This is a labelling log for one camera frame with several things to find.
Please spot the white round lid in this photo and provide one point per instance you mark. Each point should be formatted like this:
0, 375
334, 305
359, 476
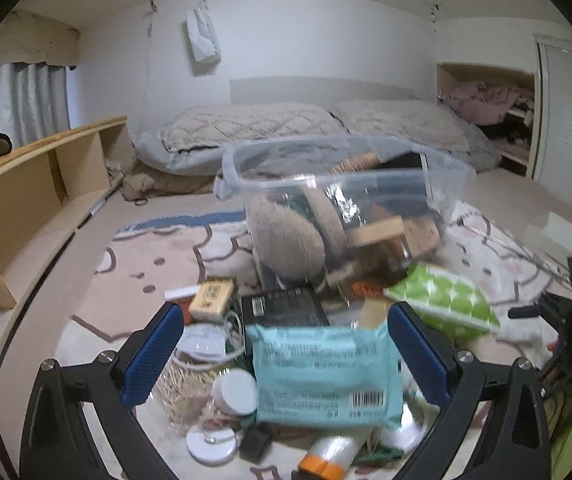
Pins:
211, 447

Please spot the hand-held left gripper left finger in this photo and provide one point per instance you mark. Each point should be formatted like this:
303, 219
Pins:
153, 355

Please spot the white slatted door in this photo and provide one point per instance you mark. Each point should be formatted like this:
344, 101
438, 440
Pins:
570, 135

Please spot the clear toothpick jar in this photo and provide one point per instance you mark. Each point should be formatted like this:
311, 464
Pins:
186, 395

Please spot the flat white small box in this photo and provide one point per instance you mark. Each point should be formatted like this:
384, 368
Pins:
181, 293

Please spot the cartoon printed blanket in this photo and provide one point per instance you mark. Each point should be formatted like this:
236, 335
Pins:
176, 255

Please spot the small yellow box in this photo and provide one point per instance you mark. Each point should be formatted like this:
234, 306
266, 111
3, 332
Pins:
211, 299

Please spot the white headboard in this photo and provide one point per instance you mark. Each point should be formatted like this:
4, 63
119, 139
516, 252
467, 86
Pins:
316, 91

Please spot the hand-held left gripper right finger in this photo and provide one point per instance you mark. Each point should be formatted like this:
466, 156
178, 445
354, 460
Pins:
418, 355

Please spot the beige cartoon curtain valance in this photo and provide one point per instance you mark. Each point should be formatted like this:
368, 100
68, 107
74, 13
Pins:
31, 40

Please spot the plain wooden block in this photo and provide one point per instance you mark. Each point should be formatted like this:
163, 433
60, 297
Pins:
375, 232

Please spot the small black cube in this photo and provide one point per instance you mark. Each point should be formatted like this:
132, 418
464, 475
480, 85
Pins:
255, 442

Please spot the tube with orange cap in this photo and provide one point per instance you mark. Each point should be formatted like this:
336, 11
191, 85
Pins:
331, 452

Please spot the grey curtain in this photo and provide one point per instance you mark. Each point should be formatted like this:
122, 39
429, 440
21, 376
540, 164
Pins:
21, 95

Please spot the dark clothes pile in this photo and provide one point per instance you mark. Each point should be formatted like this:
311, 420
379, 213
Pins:
510, 130

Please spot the carved wooden tile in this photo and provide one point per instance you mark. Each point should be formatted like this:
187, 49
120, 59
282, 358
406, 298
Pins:
420, 237

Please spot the green dotted wet wipes pack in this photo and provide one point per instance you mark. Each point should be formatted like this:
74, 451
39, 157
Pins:
445, 297

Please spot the white marker pen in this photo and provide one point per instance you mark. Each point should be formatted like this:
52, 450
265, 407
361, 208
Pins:
98, 207

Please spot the beige textured pillow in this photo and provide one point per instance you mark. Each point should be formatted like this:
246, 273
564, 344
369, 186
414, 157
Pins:
246, 122
395, 117

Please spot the grey duvet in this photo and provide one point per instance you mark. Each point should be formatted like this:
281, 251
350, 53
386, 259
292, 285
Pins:
483, 152

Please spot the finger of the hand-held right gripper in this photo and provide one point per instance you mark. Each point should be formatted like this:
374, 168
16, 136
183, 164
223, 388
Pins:
524, 311

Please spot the brown twine spool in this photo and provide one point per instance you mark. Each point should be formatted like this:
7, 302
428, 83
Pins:
360, 162

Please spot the beige plush toy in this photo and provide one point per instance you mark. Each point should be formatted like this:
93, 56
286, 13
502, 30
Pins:
141, 185

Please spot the teal wet wipes packet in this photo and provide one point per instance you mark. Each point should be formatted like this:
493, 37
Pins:
316, 375

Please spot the wall closet niche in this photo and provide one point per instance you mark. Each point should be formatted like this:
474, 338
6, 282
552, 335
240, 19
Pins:
445, 75

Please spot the black cardboard box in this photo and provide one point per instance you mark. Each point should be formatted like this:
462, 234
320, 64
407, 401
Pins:
286, 307

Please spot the clear plastic storage bin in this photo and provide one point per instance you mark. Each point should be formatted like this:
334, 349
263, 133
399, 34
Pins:
355, 180

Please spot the long wooden shelf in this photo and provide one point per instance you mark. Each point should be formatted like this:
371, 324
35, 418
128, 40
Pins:
21, 200

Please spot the pink clothes pile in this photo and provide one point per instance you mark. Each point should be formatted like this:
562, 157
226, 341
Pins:
480, 102

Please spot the white cream jar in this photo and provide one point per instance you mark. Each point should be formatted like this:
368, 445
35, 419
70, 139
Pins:
236, 392

